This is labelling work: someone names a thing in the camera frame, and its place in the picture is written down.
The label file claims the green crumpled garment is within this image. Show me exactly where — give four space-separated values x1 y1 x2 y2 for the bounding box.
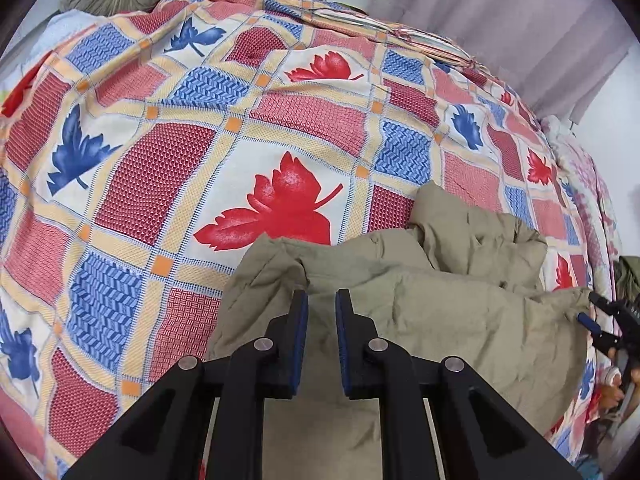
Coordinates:
615 255 640 306

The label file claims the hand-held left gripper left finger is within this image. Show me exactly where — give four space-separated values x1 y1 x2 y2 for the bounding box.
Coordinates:
62 289 311 480

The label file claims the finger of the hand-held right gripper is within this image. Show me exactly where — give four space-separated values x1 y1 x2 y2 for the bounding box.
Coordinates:
576 312 640 361
589 291 640 323

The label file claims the light blue floral sheet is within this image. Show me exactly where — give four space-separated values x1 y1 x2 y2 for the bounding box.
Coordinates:
0 10 96 91

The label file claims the pink floral blanket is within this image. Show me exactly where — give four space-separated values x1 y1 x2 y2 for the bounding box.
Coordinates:
540 115 626 301

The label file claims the leaf-print patchwork quilt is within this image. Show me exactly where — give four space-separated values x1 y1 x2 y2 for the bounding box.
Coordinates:
0 0 608 480

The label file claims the khaki padded jacket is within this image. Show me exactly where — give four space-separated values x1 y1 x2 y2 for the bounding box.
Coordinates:
206 180 593 480

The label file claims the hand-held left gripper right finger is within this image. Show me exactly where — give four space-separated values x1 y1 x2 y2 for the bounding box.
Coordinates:
335 288 583 480

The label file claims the grey curtain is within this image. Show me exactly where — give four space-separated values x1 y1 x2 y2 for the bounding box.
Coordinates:
380 0 636 126

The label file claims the striped folded cloth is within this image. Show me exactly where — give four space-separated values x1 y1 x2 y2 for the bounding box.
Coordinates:
300 0 476 68

